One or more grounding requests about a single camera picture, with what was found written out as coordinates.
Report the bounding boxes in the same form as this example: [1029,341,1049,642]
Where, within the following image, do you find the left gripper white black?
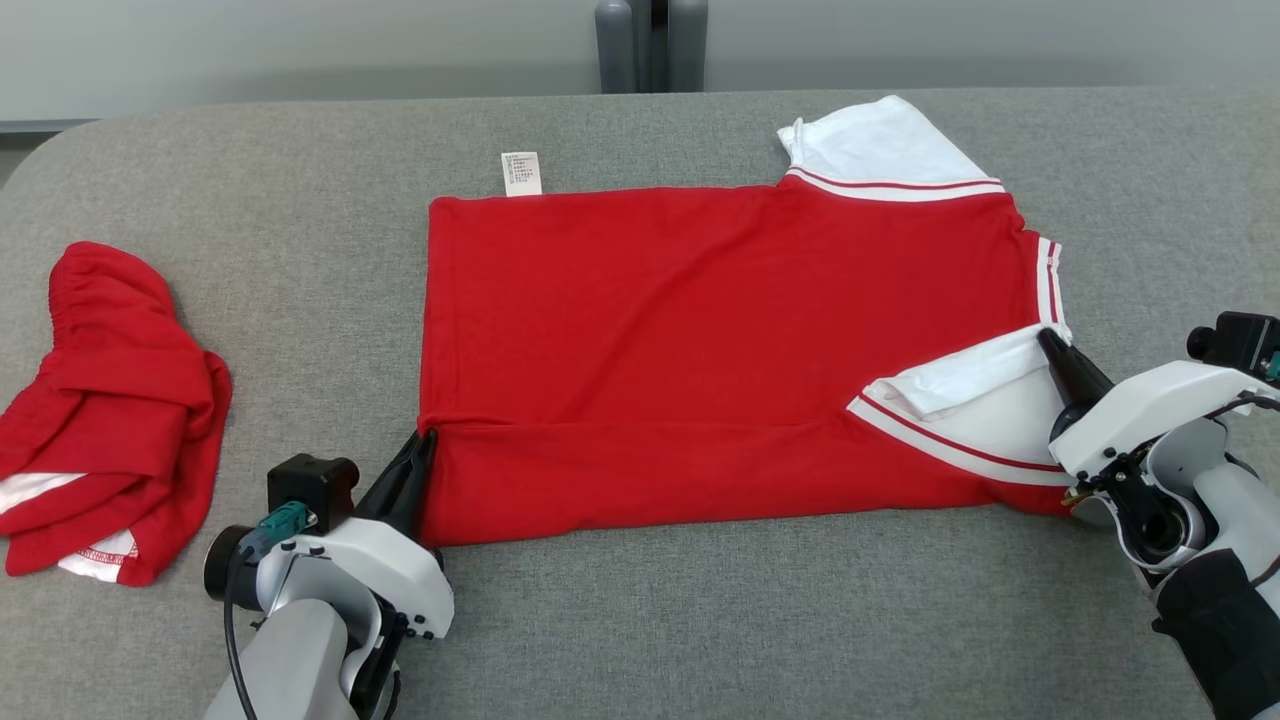
[205,428,454,641]

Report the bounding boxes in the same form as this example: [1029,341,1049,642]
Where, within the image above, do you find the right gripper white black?
[1037,328,1280,483]

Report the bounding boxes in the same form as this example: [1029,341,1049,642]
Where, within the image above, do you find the red white basketball shorts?
[0,241,233,588]

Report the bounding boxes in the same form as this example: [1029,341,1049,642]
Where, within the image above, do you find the red white basketball jersey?
[417,95,1076,549]

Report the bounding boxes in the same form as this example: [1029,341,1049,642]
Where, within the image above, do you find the left camera cable teal plug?
[224,502,311,720]

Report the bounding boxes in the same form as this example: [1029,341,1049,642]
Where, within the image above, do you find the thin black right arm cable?
[1205,393,1280,421]

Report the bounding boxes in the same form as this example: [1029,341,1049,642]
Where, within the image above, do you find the grey cylindrical post foot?
[667,0,709,93]
[595,0,638,94]

